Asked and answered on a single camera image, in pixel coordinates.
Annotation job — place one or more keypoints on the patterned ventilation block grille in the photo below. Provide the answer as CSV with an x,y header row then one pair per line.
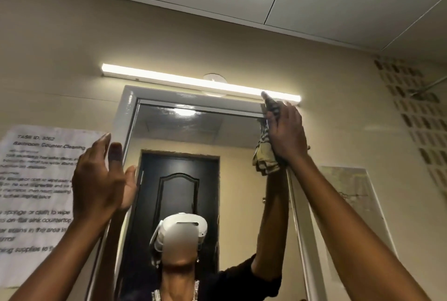
x,y
419,122

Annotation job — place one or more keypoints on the thin metal rod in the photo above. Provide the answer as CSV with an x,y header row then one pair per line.
x,y
429,86

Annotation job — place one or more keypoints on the pale paper sheet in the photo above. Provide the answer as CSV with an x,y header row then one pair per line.
x,y
352,189

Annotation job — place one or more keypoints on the round white ceiling rose cover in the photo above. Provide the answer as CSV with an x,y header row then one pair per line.
x,y
214,76

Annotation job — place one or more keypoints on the person's left forearm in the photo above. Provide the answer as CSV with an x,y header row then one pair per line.
x,y
59,262

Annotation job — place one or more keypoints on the person's right hand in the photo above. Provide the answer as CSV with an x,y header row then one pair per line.
x,y
286,136

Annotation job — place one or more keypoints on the white framed wall mirror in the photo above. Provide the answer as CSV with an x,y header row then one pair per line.
x,y
181,129

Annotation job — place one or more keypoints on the white tube light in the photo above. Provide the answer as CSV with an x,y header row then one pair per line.
x,y
181,81

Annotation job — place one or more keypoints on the white printed instruction sheet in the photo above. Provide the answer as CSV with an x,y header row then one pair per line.
x,y
31,185

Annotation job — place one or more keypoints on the person's left hand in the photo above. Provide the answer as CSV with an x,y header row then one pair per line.
x,y
96,185

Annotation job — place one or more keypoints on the checked beige cleaning cloth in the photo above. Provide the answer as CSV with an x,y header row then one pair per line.
x,y
263,157

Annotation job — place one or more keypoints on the person's right forearm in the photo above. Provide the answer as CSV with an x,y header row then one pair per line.
x,y
352,238

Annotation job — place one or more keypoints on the person's right fingers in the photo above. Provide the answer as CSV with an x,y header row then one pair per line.
x,y
281,112

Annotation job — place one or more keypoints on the person's left thumb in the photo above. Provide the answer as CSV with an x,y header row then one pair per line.
x,y
130,185

